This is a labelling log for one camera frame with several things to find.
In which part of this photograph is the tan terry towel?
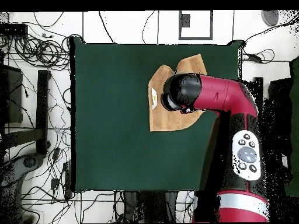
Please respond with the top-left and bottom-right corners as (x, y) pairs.
(148, 53), (208, 132)

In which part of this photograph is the dark green table cloth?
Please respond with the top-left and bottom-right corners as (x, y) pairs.
(69, 37), (244, 193)

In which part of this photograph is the black equipment box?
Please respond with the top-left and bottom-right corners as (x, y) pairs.
(267, 78), (293, 141)
(0, 64), (24, 124)

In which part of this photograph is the dark green draped cloth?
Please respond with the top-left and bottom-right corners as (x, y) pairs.
(284, 55), (299, 197)

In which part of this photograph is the grey round floor object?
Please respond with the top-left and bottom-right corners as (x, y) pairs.
(260, 10), (279, 26)

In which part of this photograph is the black power strip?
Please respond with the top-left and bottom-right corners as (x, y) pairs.
(62, 162), (72, 199)

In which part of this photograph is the grey chair base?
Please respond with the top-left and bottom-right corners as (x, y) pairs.
(0, 153), (45, 224)

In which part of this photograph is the black stand frame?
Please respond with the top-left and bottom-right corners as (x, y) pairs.
(3, 69), (51, 156)
(252, 76), (265, 99)

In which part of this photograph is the grey square floor frame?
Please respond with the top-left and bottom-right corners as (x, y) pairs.
(178, 10), (214, 41)

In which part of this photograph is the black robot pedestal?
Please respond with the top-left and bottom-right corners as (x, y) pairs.
(123, 191), (179, 223)

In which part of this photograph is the coiled black cable bundle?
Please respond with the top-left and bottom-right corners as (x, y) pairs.
(13, 33), (71, 71)

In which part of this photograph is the black box with cables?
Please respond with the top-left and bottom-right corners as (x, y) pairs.
(0, 22), (29, 37)

